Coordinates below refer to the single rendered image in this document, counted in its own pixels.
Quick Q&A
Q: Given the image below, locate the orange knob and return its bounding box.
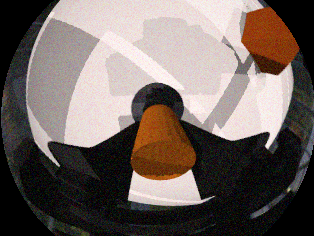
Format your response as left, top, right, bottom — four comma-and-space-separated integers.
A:
130, 105, 197, 181

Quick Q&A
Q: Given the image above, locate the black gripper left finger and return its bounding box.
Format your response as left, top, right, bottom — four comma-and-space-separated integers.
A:
48, 121, 140, 206

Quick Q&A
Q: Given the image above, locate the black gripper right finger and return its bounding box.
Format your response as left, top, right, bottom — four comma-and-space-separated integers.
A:
178, 119, 270, 199

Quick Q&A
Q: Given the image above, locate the black round pedestal with silver shaft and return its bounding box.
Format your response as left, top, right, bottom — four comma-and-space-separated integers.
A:
130, 82, 185, 121

